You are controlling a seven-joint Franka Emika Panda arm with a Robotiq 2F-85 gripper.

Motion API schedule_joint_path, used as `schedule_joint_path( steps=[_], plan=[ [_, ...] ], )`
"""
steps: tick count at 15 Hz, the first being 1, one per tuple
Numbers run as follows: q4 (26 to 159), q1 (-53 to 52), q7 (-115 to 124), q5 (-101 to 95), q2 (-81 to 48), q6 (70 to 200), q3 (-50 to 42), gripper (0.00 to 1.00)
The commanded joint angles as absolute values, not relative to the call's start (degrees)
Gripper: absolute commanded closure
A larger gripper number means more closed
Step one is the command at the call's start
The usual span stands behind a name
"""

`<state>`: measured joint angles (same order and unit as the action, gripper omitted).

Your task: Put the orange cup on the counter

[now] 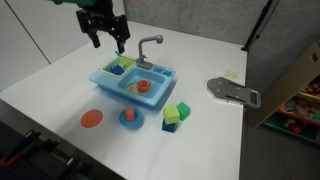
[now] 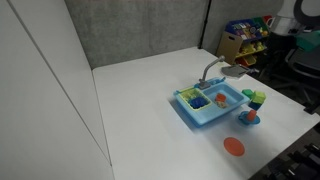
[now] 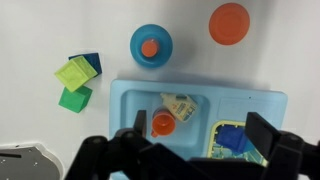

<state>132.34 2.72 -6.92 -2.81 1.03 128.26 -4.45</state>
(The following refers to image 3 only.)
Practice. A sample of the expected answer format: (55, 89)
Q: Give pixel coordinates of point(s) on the grey metal mount plate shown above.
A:
(23, 165)

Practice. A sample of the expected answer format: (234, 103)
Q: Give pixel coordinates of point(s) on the orange toy plate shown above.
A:
(229, 24)

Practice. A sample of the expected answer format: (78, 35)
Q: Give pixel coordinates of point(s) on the dark blue block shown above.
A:
(94, 61)

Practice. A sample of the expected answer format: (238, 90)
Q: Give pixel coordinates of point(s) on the small orange cup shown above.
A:
(149, 48)

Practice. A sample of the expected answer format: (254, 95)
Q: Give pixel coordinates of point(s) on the lime green block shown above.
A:
(75, 74)

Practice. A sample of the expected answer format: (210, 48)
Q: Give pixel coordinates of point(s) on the light blue toy sink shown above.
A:
(133, 100)

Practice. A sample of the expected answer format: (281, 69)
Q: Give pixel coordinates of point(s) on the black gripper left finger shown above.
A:
(140, 122)

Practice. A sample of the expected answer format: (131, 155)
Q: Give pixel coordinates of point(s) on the cream toy bottle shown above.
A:
(180, 106)

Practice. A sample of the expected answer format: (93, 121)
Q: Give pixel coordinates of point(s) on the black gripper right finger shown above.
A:
(263, 133)

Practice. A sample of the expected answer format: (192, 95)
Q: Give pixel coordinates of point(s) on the blue toy bowl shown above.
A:
(165, 43)

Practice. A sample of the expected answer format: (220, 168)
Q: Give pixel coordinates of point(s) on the dark blue toy cup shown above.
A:
(231, 139)

